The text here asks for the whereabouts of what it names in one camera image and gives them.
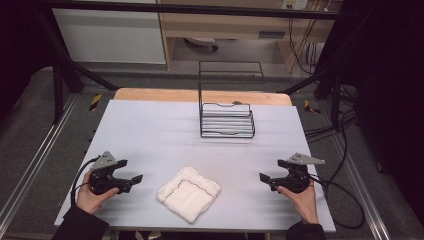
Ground white wall outlet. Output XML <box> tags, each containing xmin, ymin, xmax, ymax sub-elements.
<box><xmin>281</xmin><ymin>0</ymin><xmax>310</xmax><ymax>11</ymax></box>

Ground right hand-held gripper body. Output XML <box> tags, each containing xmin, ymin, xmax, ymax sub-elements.
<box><xmin>283</xmin><ymin>152</ymin><xmax>326</xmax><ymax>195</ymax></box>

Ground white chair base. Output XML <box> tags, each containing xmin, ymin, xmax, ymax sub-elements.
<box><xmin>184</xmin><ymin>36</ymin><xmax>220</xmax><ymax>52</ymax></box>

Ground bundle of black floor cables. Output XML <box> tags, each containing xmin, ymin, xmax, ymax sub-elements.
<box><xmin>304</xmin><ymin>108</ymin><xmax>359</xmax><ymax>145</ymax></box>

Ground black wire rack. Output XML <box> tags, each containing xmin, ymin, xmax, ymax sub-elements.
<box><xmin>198</xmin><ymin>60</ymin><xmax>265</xmax><ymax>140</ymax></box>

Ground aluminium floor rail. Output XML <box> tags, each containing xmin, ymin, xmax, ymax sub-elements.
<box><xmin>332</xmin><ymin>131</ymin><xmax>392</xmax><ymax>240</ymax></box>
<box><xmin>0</xmin><ymin>94</ymin><xmax>80</xmax><ymax>228</ymax></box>

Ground white towel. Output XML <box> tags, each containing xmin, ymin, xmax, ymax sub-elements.
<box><xmin>156</xmin><ymin>165</ymin><xmax>222</xmax><ymax>225</ymax></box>

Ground light wooden desk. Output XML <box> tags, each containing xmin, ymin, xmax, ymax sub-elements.
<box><xmin>156</xmin><ymin>0</ymin><xmax>345</xmax><ymax>73</ymax></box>

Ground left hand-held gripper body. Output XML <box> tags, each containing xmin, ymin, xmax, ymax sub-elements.
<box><xmin>87</xmin><ymin>150</ymin><xmax>120</xmax><ymax>196</ymax></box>

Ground right hand-held gripper cable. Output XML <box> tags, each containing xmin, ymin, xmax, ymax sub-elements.
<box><xmin>309</xmin><ymin>173</ymin><xmax>366</xmax><ymax>231</ymax></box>

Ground black metal frame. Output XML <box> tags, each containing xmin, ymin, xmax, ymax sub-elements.
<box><xmin>31</xmin><ymin>0</ymin><xmax>378</xmax><ymax>133</ymax></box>

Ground white cabinet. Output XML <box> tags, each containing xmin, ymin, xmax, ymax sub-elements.
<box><xmin>51</xmin><ymin>0</ymin><xmax>167</xmax><ymax>65</ymax></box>

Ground left hand-held gripper cable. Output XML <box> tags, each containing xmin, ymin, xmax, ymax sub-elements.
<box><xmin>69</xmin><ymin>155</ymin><xmax>101</xmax><ymax>208</ymax></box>

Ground yellow black floor tape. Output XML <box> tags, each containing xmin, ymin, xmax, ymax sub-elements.
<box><xmin>88</xmin><ymin>93</ymin><xmax>103</xmax><ymax>112</ymax></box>
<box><xmin>303</xmin><ymin>99</ymin><xmax>322</xmax><ymax>115</ymax></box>

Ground person's left hand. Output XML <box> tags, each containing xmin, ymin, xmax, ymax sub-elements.
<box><xmin>75</xmin><ymin>170</ymin><xmax>120</xmax><ymax>215</ymax></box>

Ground hand-held gripper cable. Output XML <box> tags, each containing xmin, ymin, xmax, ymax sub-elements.
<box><xmin>69</xmin><ymin>155</ymin><xmax>101</xmax><ymax>208</ymax></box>
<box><xmin>309</xmin><ymin>173</ymin><xmax>366</xmax><ymax>231</ymax></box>

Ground hanging cables under desk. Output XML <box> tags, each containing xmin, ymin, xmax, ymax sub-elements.
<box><xmin>287</xmin><ymin>17</ymin><xmax>318</xmax><ymax>76</ymax></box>

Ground person's right hand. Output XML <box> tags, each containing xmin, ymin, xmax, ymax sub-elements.
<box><xmin>276</xmin><ymin>179</ymin><xmax>320</xmax><ymax>225</ymax></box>

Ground wooden table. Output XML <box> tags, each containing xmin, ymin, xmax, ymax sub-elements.
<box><xmin>113</xmin><ymin>87</ymin><xmax>294</xmax><ymax>107</ymax></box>

